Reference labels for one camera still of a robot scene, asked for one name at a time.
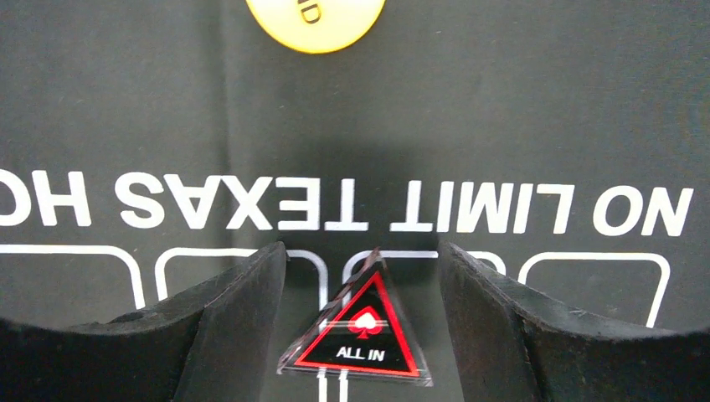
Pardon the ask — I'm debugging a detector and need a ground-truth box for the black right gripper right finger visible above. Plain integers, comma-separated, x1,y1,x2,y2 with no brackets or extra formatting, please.
438,242,709,401

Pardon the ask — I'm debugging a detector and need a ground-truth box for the black poker table mat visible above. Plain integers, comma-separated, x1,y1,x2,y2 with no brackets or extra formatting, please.
1,1,709,401

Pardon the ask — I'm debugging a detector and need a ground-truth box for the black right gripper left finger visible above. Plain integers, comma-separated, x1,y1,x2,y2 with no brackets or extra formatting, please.
1,242,286,401

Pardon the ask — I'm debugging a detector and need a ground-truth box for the red triangular all-in marker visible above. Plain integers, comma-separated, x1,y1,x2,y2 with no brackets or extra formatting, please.
276,250,434,387

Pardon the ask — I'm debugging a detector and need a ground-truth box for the yellow big blind button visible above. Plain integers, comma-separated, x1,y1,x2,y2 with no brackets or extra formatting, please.
246,0,385,54

